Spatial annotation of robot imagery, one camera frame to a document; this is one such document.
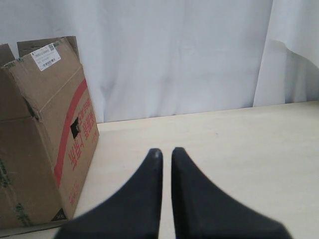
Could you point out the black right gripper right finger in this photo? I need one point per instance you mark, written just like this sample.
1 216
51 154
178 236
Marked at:
201 210

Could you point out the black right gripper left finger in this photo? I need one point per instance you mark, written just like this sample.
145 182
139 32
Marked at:
133 212

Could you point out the tall cardboard box green tape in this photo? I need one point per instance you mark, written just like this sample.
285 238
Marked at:
48 132

